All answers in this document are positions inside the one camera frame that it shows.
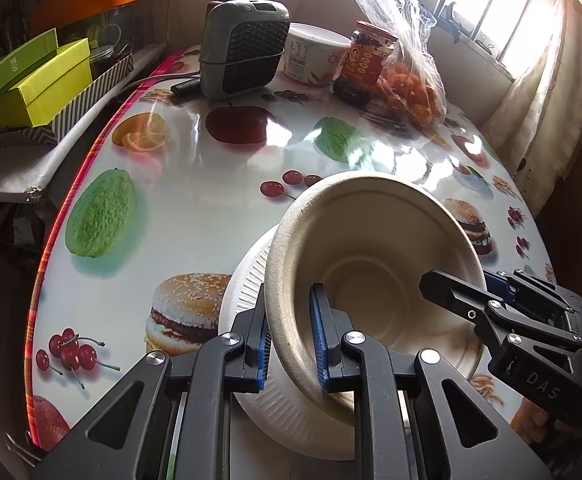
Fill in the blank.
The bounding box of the white paper plate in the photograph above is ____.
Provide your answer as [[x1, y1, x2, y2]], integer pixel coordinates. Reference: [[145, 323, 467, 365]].
[[218, 228, 355, 460]]

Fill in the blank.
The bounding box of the beige paper bowl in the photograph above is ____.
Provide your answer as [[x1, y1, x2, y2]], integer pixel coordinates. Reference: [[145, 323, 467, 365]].
[[264, 171, 486, 424]]

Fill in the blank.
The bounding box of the right hand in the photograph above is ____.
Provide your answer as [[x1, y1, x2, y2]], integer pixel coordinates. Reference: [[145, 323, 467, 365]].
[[510, 399, 574, 445]]

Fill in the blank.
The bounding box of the black binder clip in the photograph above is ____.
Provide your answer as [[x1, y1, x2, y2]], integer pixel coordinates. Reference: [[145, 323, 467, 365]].
[[4, 432, 42, 468]]

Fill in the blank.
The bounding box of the fruit print tablecloth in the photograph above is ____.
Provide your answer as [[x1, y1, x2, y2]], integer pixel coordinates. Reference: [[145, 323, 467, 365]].
[[26, 50, 553, 452]]

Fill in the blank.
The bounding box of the cream patterned curtain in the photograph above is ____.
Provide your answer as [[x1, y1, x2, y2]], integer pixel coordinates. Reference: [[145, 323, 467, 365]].
[[482, 0, 582, 214]]

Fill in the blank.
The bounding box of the plastic bag of oranges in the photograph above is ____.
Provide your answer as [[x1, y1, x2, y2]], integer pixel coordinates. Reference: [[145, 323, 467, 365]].
[[355, 0, 447, 128]]

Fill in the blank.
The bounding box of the grey side shelf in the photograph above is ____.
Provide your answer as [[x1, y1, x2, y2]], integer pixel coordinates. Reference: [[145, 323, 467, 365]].
[[0, 42, 166, 204]]

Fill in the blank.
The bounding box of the red label sauce jar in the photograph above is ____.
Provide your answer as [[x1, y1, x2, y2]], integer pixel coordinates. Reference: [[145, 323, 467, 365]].
[[333, 21, 397, 108]]

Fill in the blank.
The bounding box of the zigzag pattern box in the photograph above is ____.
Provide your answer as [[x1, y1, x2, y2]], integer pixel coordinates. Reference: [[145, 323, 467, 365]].
[[0, 54, 134, 148]]

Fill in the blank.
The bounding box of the white paper cup container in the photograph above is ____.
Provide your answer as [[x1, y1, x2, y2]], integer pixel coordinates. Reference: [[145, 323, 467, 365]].
[[282, 23, 351, 88]]

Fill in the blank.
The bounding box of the grey portable heater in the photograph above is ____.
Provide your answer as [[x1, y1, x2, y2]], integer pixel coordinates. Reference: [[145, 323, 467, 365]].
[[199, 0, 290, 101]]

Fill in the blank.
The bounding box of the upper green box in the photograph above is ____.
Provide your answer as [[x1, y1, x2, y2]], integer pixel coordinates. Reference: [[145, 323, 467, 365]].
[[0, 28, 58, 96]]

